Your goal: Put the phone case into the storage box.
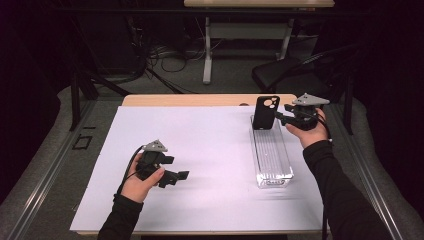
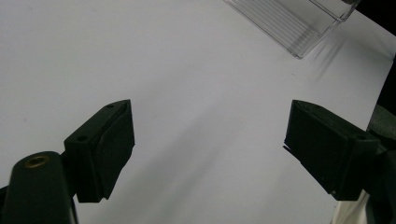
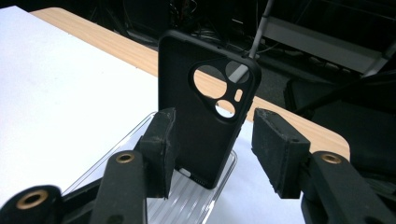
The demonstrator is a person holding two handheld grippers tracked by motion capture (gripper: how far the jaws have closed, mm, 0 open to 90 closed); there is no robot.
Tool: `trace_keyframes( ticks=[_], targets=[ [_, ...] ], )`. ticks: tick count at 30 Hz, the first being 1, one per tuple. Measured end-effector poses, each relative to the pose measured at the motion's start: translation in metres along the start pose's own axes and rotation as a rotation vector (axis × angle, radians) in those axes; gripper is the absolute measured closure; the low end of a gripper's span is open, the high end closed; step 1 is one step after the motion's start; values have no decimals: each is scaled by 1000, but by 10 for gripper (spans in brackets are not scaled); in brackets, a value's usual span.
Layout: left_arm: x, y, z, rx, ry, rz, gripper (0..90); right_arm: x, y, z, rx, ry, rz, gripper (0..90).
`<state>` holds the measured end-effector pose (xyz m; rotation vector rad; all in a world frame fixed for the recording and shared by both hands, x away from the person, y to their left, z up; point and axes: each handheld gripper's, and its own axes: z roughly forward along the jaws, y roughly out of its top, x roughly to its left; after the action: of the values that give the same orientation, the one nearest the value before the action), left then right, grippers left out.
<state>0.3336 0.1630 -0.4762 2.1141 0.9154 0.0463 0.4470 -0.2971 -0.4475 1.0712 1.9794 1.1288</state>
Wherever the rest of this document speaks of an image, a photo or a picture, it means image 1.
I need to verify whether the bundle of floor cables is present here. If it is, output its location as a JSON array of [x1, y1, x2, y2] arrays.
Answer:
[[129, 16, 228, 94]]

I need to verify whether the black folding chair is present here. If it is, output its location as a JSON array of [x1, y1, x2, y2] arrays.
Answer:
[[251, 43, 359, 134]]

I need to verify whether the clear plastic box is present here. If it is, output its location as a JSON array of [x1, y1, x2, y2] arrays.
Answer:
[[249, 114, 295, 190]]

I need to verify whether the black phone case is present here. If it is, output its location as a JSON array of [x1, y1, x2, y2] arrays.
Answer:
[[252, 95, 281, 131]]

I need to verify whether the desk with white legs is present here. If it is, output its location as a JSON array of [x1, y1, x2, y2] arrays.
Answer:
[[183, 0, 336, 85]]

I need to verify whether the black floor outlet frame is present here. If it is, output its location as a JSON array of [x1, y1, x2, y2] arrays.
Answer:
[[72, 134, 94, 150]]

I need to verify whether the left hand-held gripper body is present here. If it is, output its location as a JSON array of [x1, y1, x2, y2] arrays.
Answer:
[[135, 139, 169, 182]]

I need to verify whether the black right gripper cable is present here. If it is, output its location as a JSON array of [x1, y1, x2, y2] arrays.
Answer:
[[309, 108, 334, 144]]

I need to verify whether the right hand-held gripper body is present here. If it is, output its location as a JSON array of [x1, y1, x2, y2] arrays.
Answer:
[[289, 93, 331, 132]]

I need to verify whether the metal floor rail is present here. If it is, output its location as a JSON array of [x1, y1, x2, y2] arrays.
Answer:
[[4, 99, 99, 240], [329, 101, 404, 240]]

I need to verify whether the person's left hand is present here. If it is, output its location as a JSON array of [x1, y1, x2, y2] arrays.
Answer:
[[120, 160, 166, 204]]

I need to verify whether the black metal stand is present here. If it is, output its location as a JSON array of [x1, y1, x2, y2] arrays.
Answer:
[[68, 19, 131, 133]]

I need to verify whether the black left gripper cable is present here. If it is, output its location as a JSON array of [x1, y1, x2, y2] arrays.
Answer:
[[115, 145, 145, 198]]

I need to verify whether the person's right hand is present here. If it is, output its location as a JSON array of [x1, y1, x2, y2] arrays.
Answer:
[[285, 109, 329, 149]]

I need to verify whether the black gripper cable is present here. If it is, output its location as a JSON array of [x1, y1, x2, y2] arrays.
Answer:
[[115, 145, 145, 198], [309, 108, 334, 144]]

